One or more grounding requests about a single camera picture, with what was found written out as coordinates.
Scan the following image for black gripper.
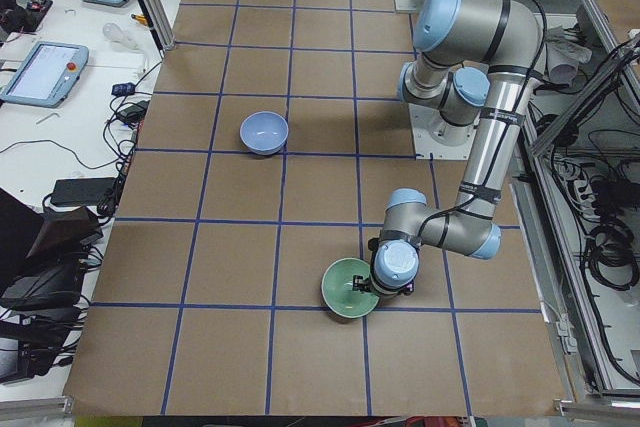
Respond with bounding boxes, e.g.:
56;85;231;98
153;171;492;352
352;275;371;293

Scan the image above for green ceramic bowl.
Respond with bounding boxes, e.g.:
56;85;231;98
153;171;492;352
321;258;379;319

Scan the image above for blue ceramic bowl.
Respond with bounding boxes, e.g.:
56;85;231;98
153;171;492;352
239;111;289;156

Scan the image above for black flat box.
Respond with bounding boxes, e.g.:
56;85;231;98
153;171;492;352
50;177;115;207

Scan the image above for small blue device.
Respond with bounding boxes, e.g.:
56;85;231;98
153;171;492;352
111;82;136;97

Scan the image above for white crumpled cloth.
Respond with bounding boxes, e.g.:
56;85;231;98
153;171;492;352
545;26;592;85

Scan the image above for brass yellow tool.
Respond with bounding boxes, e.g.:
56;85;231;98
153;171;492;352
131;14;149;26

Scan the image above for clear plastic bottle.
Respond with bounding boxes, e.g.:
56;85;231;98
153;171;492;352
102;22;142;51

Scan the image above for near blue teach pendant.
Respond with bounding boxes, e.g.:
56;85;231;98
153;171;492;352
1;41;89;108

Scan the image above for coiled black cables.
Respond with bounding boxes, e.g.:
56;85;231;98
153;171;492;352
582;219;636;291

